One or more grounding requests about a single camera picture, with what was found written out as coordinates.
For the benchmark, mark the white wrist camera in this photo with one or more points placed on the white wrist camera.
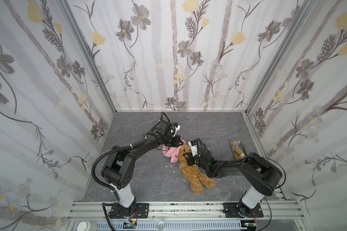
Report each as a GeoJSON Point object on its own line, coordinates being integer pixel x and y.
{"type": "Point", "coordinates": [194, 147]}
{"type": "Point", "coordinates": [174, 128]}

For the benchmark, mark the metal tray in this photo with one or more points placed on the metal tray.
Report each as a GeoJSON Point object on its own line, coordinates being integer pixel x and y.
{"type": "Point", "coordinates": [240, 144]}

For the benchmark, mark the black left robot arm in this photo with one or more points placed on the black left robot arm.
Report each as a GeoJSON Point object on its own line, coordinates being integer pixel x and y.
{"type": "Point", "coordinates": [119, 166]}

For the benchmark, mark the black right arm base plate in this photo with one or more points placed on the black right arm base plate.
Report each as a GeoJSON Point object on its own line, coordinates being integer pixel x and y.
{"type": "Point", "coordinates": [240, 210]}

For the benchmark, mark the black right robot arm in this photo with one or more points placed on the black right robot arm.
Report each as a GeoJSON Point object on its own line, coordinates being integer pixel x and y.
{"type": "Point", "coordinates": [261, 174]}

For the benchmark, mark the brown plush teddy bear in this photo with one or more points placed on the brown plush teddy bear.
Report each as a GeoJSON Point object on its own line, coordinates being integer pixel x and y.
{"type": "Point", "coordinates": [192, 174]}

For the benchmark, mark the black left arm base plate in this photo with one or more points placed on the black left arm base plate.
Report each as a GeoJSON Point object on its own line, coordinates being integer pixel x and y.
{"type": "Point", "coordinates": [137, 210]}

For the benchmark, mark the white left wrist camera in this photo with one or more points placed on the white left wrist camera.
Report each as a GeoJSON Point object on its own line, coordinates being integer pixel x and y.
{"type": "Point", "coordinates": [174, 128]}

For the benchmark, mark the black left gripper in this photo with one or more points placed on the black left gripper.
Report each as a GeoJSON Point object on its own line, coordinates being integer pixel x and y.
{"type": "Point", "coordinates": [173, 141]}

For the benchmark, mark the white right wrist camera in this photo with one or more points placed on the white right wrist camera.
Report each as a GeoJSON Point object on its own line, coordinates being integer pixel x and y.
{"type": "Point", "coordinates": [194, 147]}

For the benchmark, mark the pink bear hoodie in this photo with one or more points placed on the pink bear hoodie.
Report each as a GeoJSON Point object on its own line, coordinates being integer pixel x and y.
{"type": "Point", "coordinates": [173, 153]}

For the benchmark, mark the wooden pieces in tray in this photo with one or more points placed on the wooden pieces in tray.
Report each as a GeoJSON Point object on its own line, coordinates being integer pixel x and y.
{"type": "Point", "coordinates": [238, 152]}

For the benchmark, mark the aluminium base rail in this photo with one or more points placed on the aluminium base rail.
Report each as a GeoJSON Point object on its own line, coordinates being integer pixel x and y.
{"type": "Point", "coordinates": [280, 215]}

